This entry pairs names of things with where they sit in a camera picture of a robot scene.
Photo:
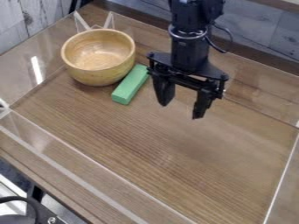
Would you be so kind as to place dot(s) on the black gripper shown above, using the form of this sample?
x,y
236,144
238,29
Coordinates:
x,y
186,67

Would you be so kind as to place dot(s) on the green rectangular stick block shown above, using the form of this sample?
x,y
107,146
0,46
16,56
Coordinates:
x,y
130,85

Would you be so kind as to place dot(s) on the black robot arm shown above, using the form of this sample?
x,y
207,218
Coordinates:
x,y
192,14

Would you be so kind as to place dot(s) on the wooden bowl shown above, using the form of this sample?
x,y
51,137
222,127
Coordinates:
x,y
99,56

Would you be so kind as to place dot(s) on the clear acrylic tray wall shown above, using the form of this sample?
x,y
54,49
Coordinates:
x,y
142,164

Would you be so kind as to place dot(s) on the black table leg bracket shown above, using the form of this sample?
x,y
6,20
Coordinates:
x,y
44,216

